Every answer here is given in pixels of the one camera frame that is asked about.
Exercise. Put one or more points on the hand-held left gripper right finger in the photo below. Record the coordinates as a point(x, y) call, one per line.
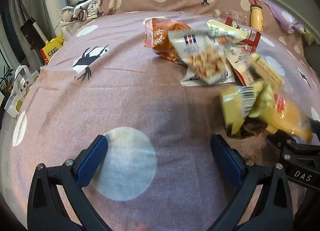
point(226, 161)

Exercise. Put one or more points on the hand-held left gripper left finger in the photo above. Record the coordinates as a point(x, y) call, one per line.
point(92, 163)

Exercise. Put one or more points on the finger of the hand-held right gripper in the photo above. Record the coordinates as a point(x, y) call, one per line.
point(316, 131)
point(297, 149)

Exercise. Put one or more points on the yellow orange snack packet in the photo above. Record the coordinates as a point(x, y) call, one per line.
point(290, 116)

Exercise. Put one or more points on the yellow-green snack packet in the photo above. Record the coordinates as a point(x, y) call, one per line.
point(235, 106)

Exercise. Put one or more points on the wafer biscuit packet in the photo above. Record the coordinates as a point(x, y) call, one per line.
point(267, 70)

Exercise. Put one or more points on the pink polka dot bed sheet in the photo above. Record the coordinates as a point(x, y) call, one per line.
point(140, 90)

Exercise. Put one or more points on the crumpled yellow-green packet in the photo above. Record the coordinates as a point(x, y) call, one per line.
point(307, 38)

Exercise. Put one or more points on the clear packet with red edge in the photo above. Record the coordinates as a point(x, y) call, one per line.
point(241, 63)

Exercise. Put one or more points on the white tote bag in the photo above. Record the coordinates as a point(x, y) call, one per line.
point(20, 90)

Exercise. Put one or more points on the red white snack packet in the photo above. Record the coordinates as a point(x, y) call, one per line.
point(251, 38)

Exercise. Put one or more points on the purple printed cloth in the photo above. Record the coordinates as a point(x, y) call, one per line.
point(287, 15)

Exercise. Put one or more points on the yellow red packet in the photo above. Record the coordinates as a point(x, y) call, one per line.
point(51, 50)

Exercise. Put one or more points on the green potted plant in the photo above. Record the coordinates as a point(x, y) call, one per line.
point(5, 80)

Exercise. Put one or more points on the pale yellow snack packet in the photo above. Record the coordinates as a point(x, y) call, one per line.
point(220, 27)

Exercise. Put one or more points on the clear plastic bottle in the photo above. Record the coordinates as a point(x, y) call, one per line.
point(232, 15)

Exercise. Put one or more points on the black flat case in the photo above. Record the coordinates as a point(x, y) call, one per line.
point(32, 33)

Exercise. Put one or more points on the striped clothing pile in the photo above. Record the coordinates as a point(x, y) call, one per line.
point(80, 13)

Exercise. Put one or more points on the white paper roll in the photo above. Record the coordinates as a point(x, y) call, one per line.
point(57, 5)

